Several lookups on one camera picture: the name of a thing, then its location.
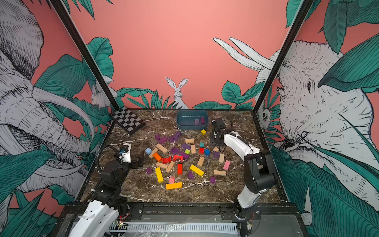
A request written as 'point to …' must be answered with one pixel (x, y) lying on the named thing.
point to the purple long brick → (186, 146)
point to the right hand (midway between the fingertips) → (213, 138)
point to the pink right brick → (226, 165)
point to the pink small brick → (171, 179)
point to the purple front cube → (149, 170)
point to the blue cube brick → (207, 152)
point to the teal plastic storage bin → (192, 119)
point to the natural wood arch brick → (190, 140)
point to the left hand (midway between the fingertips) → (136, 147)
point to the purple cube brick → (158, 137)
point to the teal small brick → (202, 144)
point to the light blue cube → (148, 151)
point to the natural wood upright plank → (154, 150)
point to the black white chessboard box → (129, 122)
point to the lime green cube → (187, 151)
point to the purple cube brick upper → (178, 133)
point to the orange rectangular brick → (157, 156)
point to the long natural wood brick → (161, 147)
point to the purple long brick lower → (185, 155)
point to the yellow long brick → (159, 175)
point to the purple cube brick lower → (171, 139)
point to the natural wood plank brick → (193, 149)
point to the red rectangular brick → (180, 169)
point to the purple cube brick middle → (175, 137)
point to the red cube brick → (201, 150)
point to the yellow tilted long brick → (197, 170)
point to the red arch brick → (177, 156)
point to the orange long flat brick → (174, 185)
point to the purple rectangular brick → (163, 139)
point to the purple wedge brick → (175, 150)
